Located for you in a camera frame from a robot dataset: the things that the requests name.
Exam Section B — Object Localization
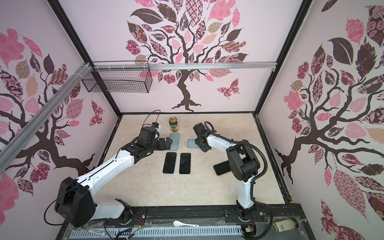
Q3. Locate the light blue phone case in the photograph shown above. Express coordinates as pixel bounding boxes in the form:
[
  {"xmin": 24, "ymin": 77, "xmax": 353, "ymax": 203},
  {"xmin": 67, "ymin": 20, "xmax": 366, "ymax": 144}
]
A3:
[
  {"xmin": 170, "ymin": 133, "xmax": 180, "ymax": 152},
  {"xmin": 187, "ymin": 139, "xmax": 199, "ymax": 149}
]

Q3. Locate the black phone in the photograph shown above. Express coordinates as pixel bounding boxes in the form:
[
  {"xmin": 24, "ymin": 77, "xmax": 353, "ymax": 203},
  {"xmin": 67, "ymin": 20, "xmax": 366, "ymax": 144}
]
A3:
[
  {"xmin": 179, "ymin": 153, "xmax": 191, "ymax": 175},
  {"xmin": 163, "ymin": 152, "xmax": 177, "ymax": 174},
  {"xmin": 214, "ymin": 161, "xmax": 231, "ymax": 176}
]

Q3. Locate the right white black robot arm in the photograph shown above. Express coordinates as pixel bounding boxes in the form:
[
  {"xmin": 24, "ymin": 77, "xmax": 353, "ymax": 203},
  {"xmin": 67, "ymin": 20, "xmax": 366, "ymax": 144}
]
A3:
[{"xmin": 193, "ymin": 121, "xmax": 268, "ymax": 221}]

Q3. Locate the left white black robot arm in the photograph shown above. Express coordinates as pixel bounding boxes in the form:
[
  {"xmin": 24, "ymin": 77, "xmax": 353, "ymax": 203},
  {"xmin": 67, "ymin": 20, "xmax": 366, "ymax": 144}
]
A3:
[{"xmin": 54, "ymin": 126, "xmax": 173, "ymax": 228}]

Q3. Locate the green gold drink can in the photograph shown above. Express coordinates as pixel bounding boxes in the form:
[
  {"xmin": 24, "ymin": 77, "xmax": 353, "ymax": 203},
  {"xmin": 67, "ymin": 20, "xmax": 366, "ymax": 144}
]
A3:
[{"xmin": 169, "ymin": 117, "xmax": 179, "ymax": 133}]

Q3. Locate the white plastic spoon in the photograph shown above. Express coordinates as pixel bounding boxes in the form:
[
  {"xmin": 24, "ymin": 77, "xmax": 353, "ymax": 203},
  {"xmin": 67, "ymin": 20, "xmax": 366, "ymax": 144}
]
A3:
[{"xmin": 173, "ymin": 220, "xmax": 199, "ymax": 228}]

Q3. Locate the silver aluminium bar back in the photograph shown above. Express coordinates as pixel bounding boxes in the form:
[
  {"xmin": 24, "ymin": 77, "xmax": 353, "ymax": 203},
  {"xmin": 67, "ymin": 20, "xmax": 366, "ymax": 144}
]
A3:
[{"xmin": 93, "ymin": 62, "xmax": 277, "ymax": 71}]

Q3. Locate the silver aluminium bar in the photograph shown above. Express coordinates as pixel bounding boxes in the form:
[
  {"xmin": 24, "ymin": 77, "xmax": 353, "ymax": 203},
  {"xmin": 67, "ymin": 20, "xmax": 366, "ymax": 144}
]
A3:
[
  {"xmin": 93, "ymin": 62, "xmax": 277, "ymax": 71},
  {"xmin": 1, "ymin": 63, "xmax": 92, "ymax": 173}
]

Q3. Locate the silver aluminium bar left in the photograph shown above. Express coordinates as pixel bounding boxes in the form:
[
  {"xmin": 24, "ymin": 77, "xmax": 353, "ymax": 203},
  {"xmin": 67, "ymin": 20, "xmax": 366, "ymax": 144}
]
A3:
[{"xmin": 1, "ymin": 63, "xmax": 92, "ymax": 173}]

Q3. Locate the beige power adapter box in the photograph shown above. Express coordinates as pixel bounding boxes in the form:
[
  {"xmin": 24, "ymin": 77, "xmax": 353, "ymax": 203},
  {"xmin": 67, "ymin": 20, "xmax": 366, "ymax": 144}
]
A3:
[{"xmin": 273, "ymin": 218, "xmax": 299, "ymax": 233}]

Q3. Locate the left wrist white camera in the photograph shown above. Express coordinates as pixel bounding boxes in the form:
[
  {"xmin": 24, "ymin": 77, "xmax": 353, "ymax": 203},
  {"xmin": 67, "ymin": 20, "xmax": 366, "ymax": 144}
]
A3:
[{"xmin": 151, "ymin": 122, "xmax": 161, "ymax": 131}]

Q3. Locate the left black thin cable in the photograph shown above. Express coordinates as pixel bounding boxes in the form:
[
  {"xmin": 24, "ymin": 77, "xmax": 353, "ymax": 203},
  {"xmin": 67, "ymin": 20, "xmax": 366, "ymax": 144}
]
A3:
[{"xmin": 140, "ymin": 109, "xmax": 162, "ymax": 128}]

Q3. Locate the black wire basket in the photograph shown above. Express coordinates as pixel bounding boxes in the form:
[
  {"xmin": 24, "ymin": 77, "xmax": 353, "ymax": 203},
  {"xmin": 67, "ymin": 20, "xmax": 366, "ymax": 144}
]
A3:
[{"xmin": 82, "ymin": 60, "xmax": 153, "ymax": 94}]

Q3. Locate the white slotted cable duct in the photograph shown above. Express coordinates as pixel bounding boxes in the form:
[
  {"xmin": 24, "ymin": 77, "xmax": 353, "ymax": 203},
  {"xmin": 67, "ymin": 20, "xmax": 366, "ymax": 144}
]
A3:
[{"xmin": 65, "ymin": 226, "xmax": 243, "ymax": 240}]

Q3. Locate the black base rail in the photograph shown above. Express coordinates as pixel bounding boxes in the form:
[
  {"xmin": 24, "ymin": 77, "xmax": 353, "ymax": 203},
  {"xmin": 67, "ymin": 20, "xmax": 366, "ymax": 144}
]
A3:
[{"xmin": 55, "ymin": 204, "xmax": 305, "ymax": 227}]

